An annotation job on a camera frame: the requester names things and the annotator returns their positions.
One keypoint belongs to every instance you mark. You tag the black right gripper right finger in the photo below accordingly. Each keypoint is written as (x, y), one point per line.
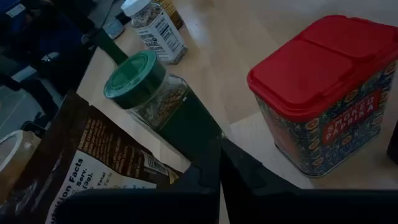
(242, 177)

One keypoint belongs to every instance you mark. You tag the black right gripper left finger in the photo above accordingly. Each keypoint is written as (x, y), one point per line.
(202, 180)

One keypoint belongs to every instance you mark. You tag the orange brown taco seasoning pouch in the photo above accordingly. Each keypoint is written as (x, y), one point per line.
(102, 146)

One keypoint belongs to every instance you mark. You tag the smoked paprika tin red lid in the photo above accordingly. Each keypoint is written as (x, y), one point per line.
(311, 77)

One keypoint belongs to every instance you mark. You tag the glass spice jar green lid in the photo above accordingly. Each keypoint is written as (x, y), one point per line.
(136, 77)

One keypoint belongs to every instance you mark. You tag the bagel seasoning jar white lid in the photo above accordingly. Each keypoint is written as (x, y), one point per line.
(161, 37)

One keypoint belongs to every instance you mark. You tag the chili onion jar yellow lid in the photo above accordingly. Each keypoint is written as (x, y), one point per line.
(172, 12)

